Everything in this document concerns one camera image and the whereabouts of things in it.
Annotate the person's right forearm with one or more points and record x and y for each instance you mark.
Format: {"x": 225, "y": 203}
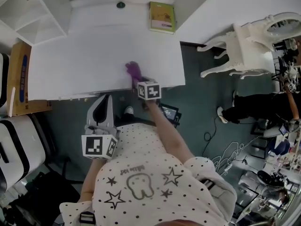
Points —
{"x": 169, "y": 135}

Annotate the green book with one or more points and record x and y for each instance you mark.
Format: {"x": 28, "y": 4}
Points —
{"x": 162, "y": 18}

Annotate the purple cloth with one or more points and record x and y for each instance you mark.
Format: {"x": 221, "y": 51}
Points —
{"x": 134, "y": 70}

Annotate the black office chair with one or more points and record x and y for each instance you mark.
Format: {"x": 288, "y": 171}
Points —
{"x": 47, "y": 192}

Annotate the white and black robot machine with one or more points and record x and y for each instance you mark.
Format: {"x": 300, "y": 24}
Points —
{"x": 2, "y": 79}
{"x": 23, "y": 145}

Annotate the white ornate vanity with mirror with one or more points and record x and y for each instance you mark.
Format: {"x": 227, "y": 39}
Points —
{"x": 244, "y": 50}

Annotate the white shelf cabinet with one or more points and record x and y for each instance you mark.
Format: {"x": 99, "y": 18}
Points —
{"x": 35, "y": 13}

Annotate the person's right shoe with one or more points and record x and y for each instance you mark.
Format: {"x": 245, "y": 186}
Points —
{"x": 129, "y": 110}

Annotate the person's left forearm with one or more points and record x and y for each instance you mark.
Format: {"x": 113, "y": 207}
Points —
{"x": 90, "y": 180}

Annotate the person's white dotted shirt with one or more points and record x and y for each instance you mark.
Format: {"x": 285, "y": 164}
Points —
{"x": 145, "y": 163}

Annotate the white desk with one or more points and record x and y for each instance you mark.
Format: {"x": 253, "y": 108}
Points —
{"x": 94, "y": 60}

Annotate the black tablet screen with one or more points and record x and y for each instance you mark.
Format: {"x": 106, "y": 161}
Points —
{"x": 170, "y": 113}

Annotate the brown cardboard box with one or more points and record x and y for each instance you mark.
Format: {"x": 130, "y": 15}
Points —
{"x": 16, "y": 79}

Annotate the white flat stick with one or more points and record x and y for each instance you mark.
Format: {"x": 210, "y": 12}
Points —
{"x": 11, "y": 101}

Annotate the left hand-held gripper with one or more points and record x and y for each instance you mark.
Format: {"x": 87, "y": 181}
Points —
{"x": 95, "y": 147}

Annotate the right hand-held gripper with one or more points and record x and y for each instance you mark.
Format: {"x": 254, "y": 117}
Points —
{"x": 150, "y": 91}

